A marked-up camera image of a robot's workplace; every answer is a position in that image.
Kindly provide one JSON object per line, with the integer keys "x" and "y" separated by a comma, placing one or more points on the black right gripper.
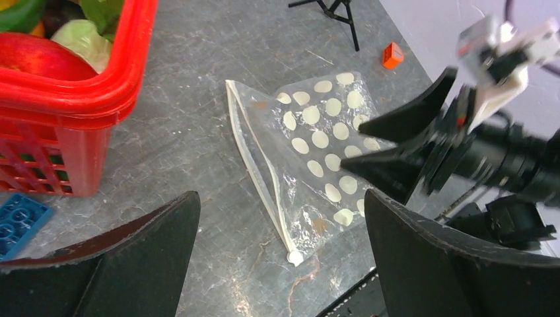
{"x": 398, "y": 177}

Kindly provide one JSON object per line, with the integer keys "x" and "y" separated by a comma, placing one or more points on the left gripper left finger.
{"x": 137, "y": 269}

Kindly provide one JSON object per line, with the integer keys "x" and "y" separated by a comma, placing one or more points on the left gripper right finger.
{"x": 429, "y": 269}

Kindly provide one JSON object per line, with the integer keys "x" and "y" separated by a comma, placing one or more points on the clear polka dot zip bag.
{"x": 292, "y": 144}

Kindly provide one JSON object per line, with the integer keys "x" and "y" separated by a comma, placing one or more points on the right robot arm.
{"x": 508, "y": 159}

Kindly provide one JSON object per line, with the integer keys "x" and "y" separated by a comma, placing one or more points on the orange small block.
{"x": 392, "y": 56}

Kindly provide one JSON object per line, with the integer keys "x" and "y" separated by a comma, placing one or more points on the blue lego brick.
{"x": 21, "y": 219}

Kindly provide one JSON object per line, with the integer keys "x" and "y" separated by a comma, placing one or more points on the black microphone tripod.
{"x": 330, "y": 12}

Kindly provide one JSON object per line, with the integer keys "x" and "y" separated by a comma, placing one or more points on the red plastic shopping basket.
{"x": 55, "y": 134}

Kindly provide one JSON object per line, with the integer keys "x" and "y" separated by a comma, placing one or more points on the round green cabbage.
{"x": 80, "y": 36}

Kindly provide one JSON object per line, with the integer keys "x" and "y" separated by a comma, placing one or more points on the red tomato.
{"x": 39, "y": 56}

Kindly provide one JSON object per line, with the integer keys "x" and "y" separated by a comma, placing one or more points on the green bell pepper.
{"x": 23, "y": 16}

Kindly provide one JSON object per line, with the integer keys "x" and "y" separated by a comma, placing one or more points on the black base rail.
{"x": 363, "y": 299}

